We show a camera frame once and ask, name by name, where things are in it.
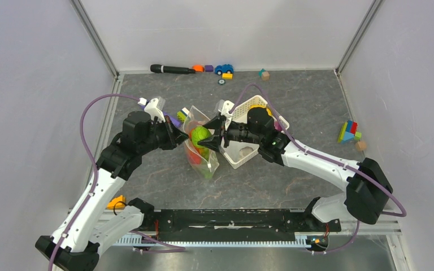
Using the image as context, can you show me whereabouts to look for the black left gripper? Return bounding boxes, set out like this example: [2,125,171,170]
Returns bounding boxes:
[138,115,189,155]

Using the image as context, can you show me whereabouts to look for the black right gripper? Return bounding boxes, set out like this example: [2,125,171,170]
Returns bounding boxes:
[197,115,262,154]

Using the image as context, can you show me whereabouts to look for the green toy lettuce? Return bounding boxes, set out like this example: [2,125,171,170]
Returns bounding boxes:
[190,125,212,148]

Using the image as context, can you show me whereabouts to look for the clear zip top bag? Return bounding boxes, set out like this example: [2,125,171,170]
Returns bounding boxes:
[177,106,219,180]

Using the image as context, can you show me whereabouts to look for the green toy grapes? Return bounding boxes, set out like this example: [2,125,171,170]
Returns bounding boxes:
[198,147,215,179]

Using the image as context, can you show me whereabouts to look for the purple toy onion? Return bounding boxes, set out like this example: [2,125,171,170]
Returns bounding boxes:
[274,120,283,132]

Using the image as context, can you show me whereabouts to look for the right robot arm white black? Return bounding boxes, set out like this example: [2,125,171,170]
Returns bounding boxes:
[199,108,393,230]

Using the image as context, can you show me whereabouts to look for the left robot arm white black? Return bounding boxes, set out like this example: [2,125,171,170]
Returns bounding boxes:
[35,111,189,270]

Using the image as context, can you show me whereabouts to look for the white perforated plastic basket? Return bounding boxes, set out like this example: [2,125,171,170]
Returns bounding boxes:
[214,95,289,169]

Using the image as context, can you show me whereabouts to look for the white toy garlic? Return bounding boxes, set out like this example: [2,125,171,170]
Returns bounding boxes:
[239,147,254,159]

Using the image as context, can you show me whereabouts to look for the green blue white brick stack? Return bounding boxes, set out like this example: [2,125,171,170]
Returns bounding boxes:
[177,107,189,123]

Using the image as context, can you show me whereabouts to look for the yellow toy brick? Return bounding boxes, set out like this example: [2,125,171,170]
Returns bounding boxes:
[222,73,233,80]

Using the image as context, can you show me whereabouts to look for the blue toy car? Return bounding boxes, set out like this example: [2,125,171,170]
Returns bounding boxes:
[214,64,234,76]

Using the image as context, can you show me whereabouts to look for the purple toy block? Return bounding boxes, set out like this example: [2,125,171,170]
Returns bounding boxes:
[204,65,214,72]

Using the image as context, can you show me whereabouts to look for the black microphone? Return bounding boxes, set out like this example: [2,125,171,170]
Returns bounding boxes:
[150,64,196,75]

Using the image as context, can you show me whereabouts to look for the orange toy piece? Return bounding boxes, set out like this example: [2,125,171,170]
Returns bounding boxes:
[192,65,205,72]

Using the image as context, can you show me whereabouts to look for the wooden toy cube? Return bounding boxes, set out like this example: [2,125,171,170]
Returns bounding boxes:
[261,71,270,81]

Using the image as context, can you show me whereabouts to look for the multicolour block stack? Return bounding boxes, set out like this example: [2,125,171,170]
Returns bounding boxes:
[337,120,362,143]

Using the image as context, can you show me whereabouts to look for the light wooden cube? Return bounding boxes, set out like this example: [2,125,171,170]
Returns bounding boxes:
[355,141,367,151]

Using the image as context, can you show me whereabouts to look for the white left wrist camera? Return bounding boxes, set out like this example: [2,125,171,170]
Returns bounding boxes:
[138,96,166,122]

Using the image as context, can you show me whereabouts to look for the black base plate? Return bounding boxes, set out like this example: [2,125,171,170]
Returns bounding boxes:
[137,209,342,242]

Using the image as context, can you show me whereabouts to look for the white slotted cable duct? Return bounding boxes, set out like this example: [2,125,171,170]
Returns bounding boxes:
[112,233,311,248]

